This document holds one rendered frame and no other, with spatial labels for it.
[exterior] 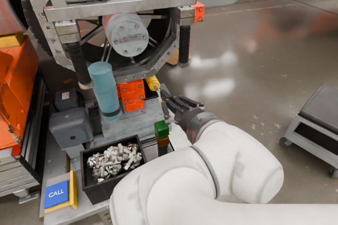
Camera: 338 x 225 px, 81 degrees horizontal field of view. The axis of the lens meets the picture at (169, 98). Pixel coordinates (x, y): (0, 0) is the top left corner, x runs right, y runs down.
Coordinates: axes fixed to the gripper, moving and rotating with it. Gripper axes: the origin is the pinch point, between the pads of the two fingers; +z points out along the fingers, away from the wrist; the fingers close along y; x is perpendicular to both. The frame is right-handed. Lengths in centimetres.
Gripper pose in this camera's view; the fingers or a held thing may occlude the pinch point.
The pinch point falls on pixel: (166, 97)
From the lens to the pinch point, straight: 65.8
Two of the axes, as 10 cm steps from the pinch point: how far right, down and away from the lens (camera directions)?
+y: -9.0, 2.9, -3.3
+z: -4.3, -3.7, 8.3
